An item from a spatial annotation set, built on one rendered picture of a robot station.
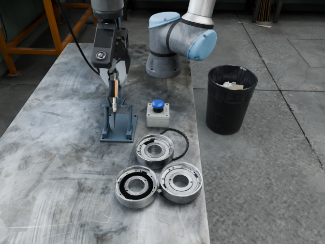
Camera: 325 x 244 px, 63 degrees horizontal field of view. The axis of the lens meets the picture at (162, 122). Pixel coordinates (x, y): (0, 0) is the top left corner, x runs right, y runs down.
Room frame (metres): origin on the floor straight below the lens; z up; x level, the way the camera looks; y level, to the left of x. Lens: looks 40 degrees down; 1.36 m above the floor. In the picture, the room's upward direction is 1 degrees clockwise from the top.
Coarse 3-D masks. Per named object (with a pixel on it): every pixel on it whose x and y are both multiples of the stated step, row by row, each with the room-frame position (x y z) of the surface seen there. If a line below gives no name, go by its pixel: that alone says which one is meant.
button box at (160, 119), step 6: (150, 108) 0.68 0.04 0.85; (162, 108) 0.67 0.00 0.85; (168, 108) 0.68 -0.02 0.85; (150, 114) 0.65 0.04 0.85; (156, 114) 0.65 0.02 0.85; (162, 114) 0.65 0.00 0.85; (168, 114) 0.65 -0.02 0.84; (150, 120) 0.64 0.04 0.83; (156, 120) 0.64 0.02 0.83; (162, 120) 0.64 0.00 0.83; (168, 120) 0.64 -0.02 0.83; (150, 126) 0.64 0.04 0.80; (156, 126) 0.64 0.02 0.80; (162, 126) 0.64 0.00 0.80; (168, 126) 0.64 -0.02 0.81
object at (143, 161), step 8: (144, 136) 0.55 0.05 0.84; (152, 136) 0.56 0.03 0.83; (160, 136) 0.56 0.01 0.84; (136, 144) 0.52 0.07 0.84; (152, 144) 0.53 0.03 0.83; (160, 144) 0.53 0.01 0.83; (168, 144) 0.53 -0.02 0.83; (136, 152) 0.49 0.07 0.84; (160, 152) 0.53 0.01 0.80; (144, 160) 0.47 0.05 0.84; (152, 160) 0.46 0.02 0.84; (160, 160) 0.46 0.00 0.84; (168, 160) 0.48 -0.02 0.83; (152, 168) 0.47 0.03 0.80
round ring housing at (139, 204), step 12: (132, 168) 0.44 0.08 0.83; (144, 168) 0.44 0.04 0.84; (120, 180) 0.41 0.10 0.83; (132, 180) 0.41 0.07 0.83; (144, 180) 0.41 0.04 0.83; (156, 180) 0.40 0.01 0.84; (120, 192) 0.37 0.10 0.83; (132, 192) 0.37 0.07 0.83; (156, 192) 0.37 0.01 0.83; (132, 204) 0.34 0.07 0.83; (144, 204) 0.35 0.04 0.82
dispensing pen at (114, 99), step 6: (114, 72) 0.65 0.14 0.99; (114, 78) 0.65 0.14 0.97; (114, 84) 0.62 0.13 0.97; (114, 90) 0.61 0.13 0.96; (108, 96) 0.61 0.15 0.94; (114, 96) 0.60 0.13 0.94; (114, 102) 0.61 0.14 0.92; (114, 108) 0.60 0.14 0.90; (114, 114) 0.59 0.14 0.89; (114, 120) 0.58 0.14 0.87; (114, 126) 0.57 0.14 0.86
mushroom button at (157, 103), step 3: (153, 102) 0.67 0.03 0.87; (156, 102) 0.67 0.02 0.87; (159, 102) 0.67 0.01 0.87; (162, 102) 0.67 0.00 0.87; (153, 105) 0.66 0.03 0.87; (156, 105) 0.66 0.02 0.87; (159, 105) 0.66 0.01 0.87; (162, 105) 0.66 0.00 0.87; (156, 108) 0.67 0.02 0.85; (159, 108) 0.65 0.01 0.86
